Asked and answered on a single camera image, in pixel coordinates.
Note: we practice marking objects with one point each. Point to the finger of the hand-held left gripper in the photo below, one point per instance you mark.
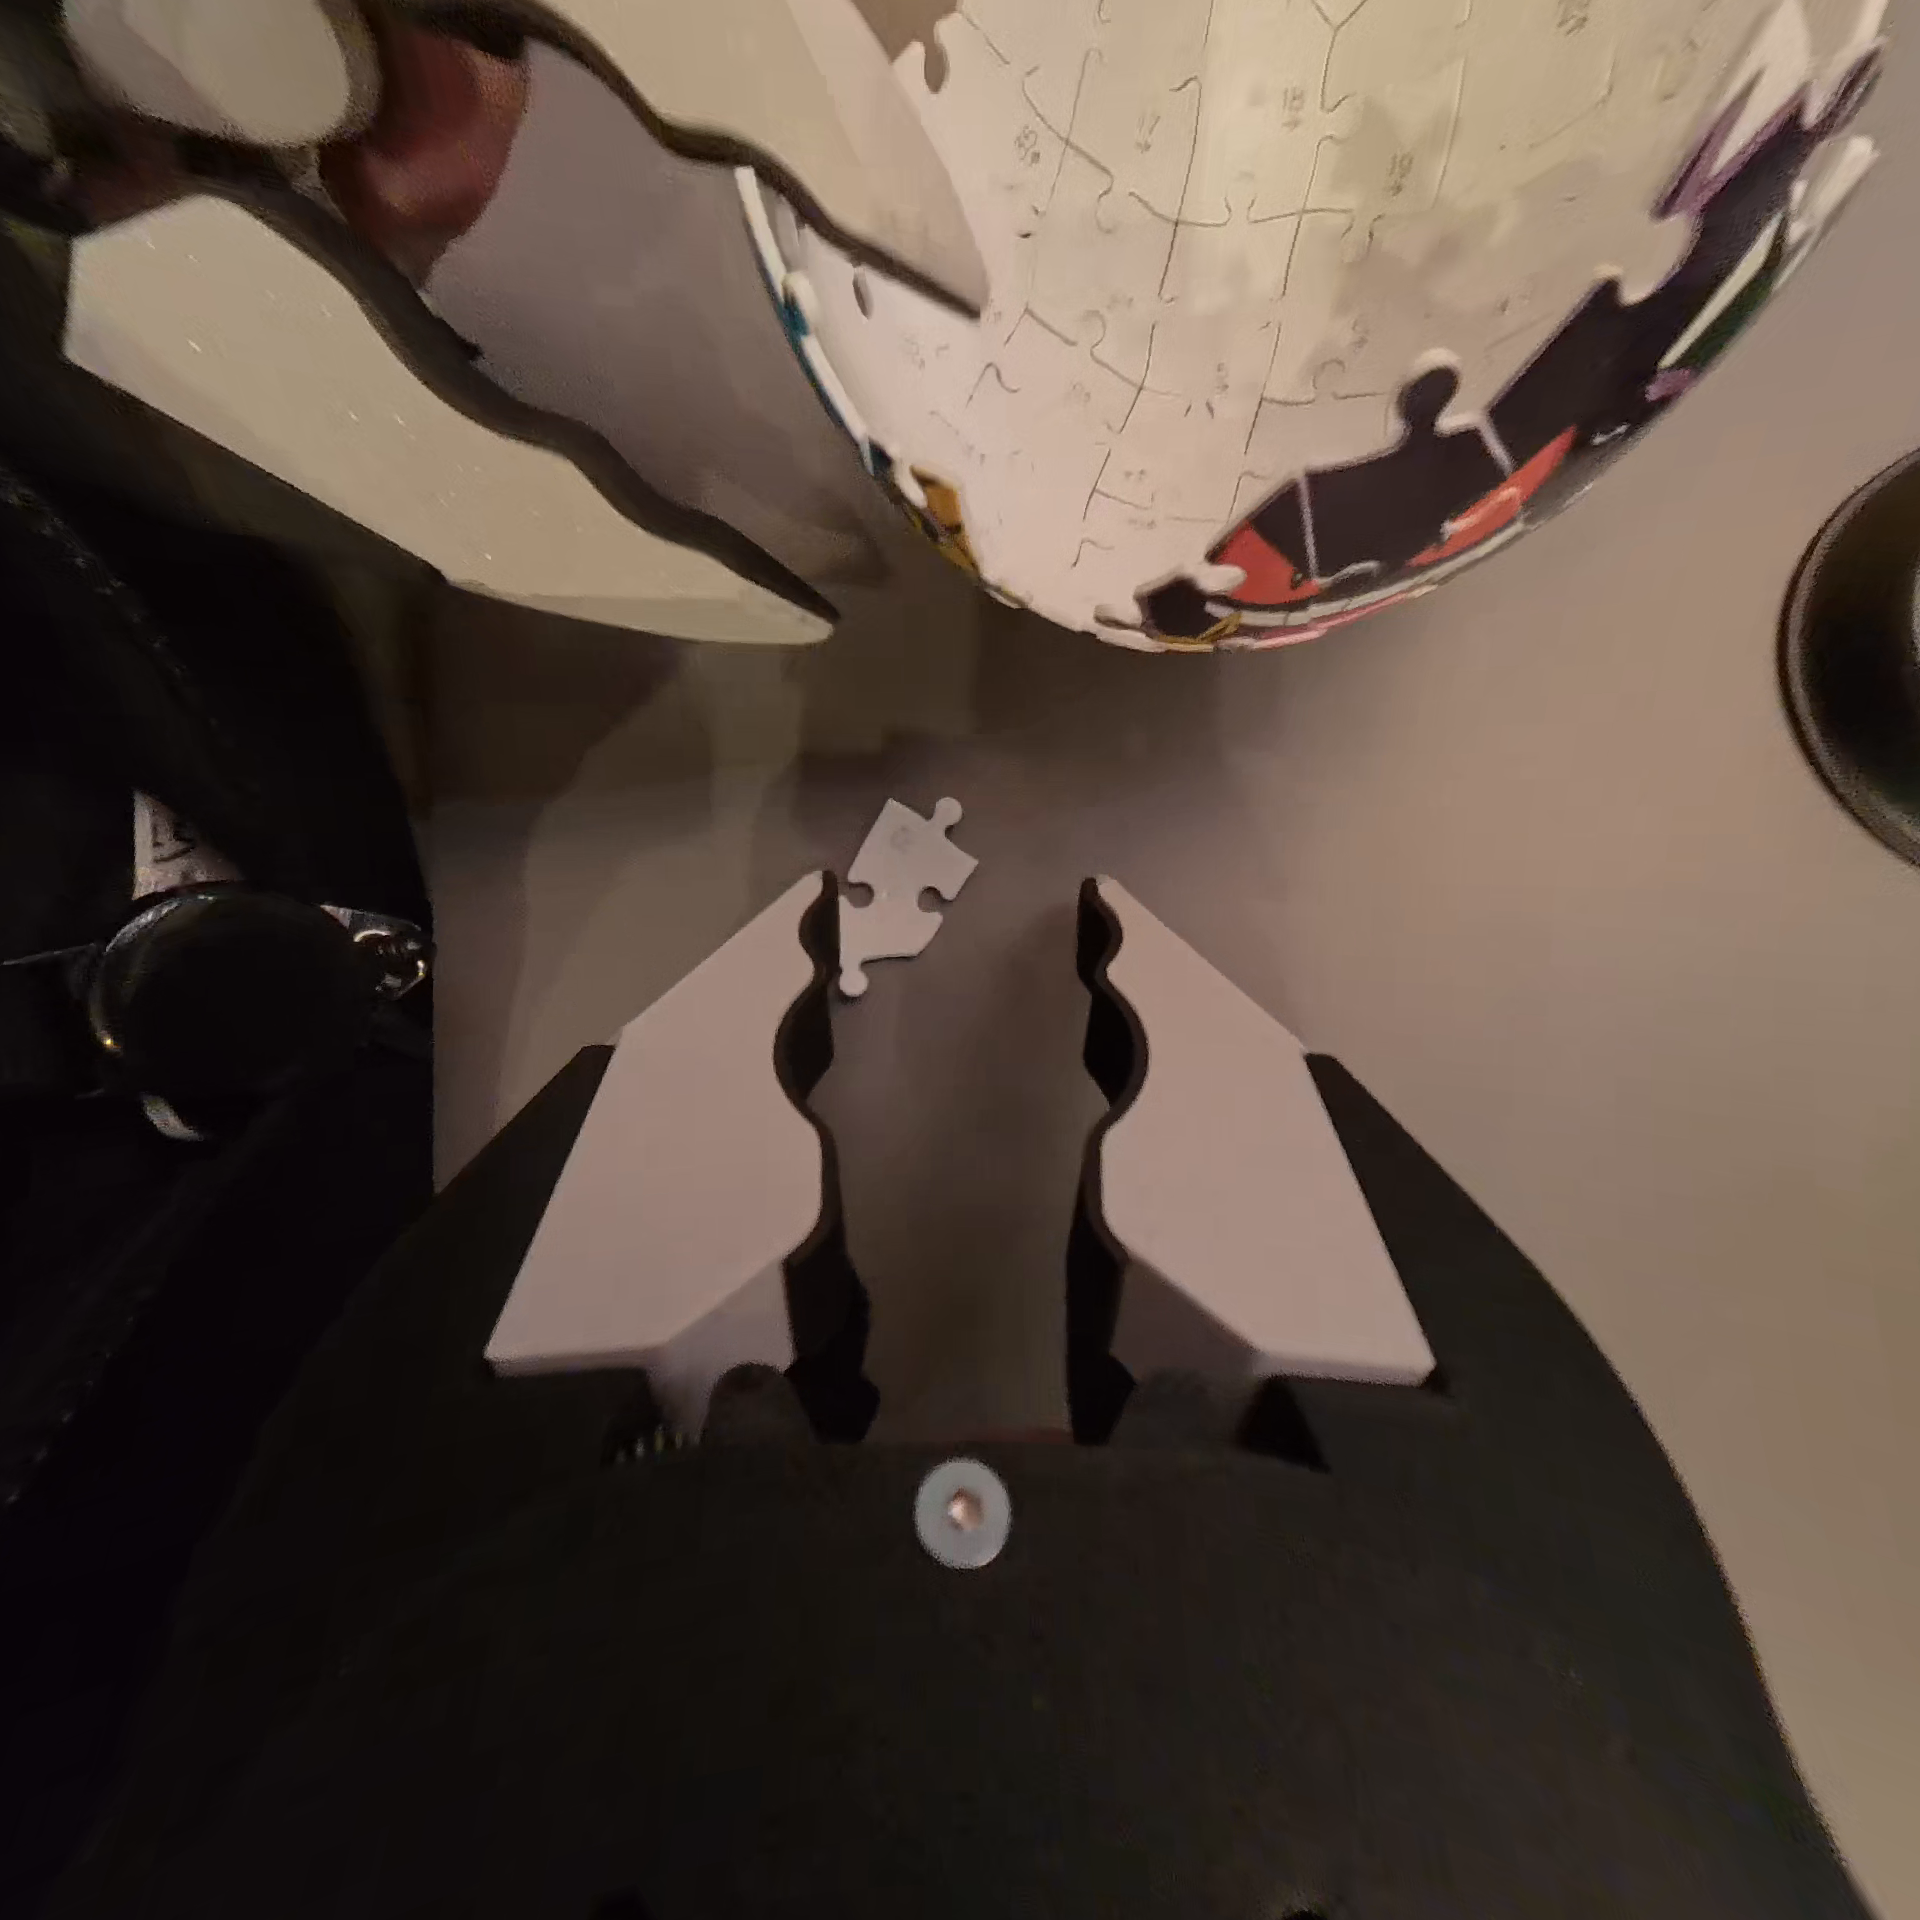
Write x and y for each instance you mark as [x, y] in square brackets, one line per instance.
[330, 424]
[797, 102]

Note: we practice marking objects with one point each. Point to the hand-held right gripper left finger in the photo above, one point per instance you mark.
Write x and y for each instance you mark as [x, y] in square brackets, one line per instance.
[675, 1183]

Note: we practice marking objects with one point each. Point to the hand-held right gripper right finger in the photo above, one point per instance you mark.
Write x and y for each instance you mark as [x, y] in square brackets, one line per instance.
[1247, 1200]

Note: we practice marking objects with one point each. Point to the white double puzzle piece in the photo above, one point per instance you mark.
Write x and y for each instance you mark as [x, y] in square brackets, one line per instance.
[900, 886]

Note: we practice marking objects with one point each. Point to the partly built puzzle ball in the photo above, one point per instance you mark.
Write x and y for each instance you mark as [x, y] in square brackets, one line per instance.
[1198, 296]

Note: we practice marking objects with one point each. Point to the black round ball stand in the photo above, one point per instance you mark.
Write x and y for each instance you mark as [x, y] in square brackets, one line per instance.
[1867, 675]

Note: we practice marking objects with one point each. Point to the person's left hand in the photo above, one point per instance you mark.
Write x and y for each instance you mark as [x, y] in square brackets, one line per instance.
[430, 149]

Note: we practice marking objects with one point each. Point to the round badge reel with clip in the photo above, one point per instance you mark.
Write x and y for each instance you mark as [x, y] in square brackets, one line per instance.
[226, 998]

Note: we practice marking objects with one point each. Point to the person's black clothing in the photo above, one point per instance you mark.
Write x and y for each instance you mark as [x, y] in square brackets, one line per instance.
[191, 1352]

